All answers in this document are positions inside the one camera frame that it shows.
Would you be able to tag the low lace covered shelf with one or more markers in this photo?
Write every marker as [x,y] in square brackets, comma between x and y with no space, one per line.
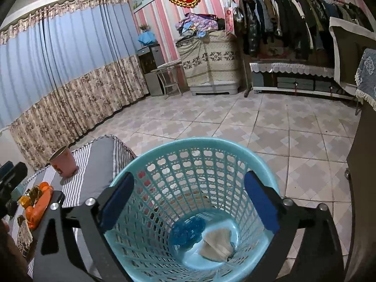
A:
[295,78]

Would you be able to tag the cloth covered cabinet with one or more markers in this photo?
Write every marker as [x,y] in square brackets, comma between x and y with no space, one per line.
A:
[212,64]

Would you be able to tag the orange fruit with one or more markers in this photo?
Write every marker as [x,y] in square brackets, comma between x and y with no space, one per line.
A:
[43,186]

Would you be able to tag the blue plastic bag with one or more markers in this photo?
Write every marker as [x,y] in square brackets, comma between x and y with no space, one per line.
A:
[186,233]

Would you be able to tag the turquoise plastic basket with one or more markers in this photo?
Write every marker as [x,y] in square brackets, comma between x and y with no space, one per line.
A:
[202,178]

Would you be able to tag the clothes rack with garments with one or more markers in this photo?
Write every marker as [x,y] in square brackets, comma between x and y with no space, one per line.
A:
[289,31]

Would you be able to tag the grey striped tablecloth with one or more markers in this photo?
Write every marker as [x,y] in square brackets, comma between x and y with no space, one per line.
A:
[99,163]

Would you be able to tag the printed snack packet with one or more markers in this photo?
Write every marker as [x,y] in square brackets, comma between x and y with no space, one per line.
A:
[24,240]

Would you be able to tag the person's left hand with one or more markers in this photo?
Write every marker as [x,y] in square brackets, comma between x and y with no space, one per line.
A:
[13,264]

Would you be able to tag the blue covered water bottle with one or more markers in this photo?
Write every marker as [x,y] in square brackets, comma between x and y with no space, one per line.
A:
[147,38]

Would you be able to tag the pink mug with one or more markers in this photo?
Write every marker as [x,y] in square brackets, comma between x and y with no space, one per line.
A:
[63,162]

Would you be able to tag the small potted plant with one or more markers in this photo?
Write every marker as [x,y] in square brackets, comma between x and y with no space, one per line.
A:
[145,28]

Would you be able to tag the small metal side table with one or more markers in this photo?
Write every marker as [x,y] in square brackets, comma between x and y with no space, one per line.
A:
[167,75]

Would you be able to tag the brown wrapper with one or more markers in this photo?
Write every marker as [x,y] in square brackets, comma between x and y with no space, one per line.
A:
[20,220]

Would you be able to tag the dark wrapper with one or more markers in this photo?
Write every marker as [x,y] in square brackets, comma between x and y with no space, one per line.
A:
[35,193]

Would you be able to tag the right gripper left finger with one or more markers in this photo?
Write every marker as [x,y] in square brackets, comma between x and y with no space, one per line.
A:
[57,256]

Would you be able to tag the grey water dispenser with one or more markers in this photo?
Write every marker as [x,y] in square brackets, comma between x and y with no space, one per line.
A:
[150,58]

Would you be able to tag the cloth covered furniture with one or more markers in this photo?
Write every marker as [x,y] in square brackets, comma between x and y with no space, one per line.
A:
[349,42]

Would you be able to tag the pile of clothes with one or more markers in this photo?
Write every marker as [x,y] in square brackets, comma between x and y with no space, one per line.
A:
[199,25]

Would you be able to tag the blue lace cover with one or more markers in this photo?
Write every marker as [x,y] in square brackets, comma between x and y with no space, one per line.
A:
[365,78]

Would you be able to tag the blue floral curtain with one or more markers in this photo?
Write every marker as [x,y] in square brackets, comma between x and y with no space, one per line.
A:
[64,69]

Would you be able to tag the beige cloth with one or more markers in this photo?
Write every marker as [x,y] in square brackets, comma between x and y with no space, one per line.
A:
[217,246]

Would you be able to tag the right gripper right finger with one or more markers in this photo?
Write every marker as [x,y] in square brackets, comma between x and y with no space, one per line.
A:
[319,257]

